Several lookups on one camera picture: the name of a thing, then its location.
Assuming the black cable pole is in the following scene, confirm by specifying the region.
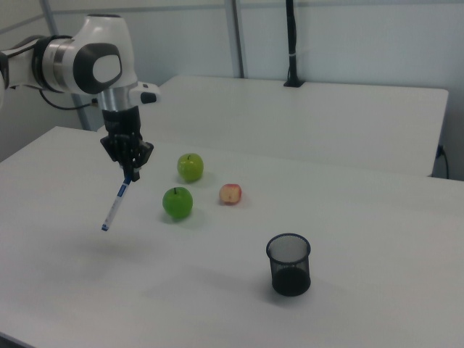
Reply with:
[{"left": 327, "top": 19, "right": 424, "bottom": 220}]
[{"left": 283, "top": 0, "right": 306, "bottom": 88}]

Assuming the bright green apple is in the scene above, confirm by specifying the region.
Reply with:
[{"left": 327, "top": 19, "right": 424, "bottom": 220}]
[{"left": 162, "top": 187, "right": 194, "bottom": 220}]

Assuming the bitten red apple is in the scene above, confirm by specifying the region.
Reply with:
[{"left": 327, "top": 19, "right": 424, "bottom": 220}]
[{"left": 218, "top": 183, "right": 243, "bottom": 206}]

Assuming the yellowish green apple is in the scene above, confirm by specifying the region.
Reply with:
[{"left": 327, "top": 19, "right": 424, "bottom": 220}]
[{"left": 176, "top": 153, "right": 204, "bottom": 183}]

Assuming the black mesh pen cup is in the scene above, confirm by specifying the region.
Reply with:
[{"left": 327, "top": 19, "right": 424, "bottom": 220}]
[{"left": 266, "top": 233, "right": 312, "bottom": 297}]

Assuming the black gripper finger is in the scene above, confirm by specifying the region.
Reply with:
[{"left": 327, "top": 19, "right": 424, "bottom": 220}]
[
  {"left": 129, "top": 141, "right": 155, "bottom": 183},
  {"left": 99, "top": 136, "right": 128, "bottom": 179}
]

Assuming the white background table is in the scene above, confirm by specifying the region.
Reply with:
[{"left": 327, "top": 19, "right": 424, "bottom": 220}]
[{"left": 96, "top": 75, "right": 450, "bottom": 178}]

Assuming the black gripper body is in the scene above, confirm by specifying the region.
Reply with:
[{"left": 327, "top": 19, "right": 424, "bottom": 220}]
[{"left": 101, "top": 105, "right": 143, "bottom": 170}]

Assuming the blue white marker pen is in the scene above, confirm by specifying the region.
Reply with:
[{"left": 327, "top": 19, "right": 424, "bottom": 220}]
[{"left": 101, "top": 176, "right": 132, "bottom": 232}]

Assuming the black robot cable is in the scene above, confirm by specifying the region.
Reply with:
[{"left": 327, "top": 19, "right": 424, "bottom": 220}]
[{"left": 38, "top": 88, "right": 101, "bottom": 110}]

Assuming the grey partition post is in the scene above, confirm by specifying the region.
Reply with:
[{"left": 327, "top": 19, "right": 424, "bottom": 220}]
[{"left": 224, "top": 0, "right": 249, "bottom": 79}]

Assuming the black wall cable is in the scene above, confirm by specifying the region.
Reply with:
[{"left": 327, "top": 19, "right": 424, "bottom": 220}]
[{"left": 436, "top": 144, "right": 450, "bottom": 179}]

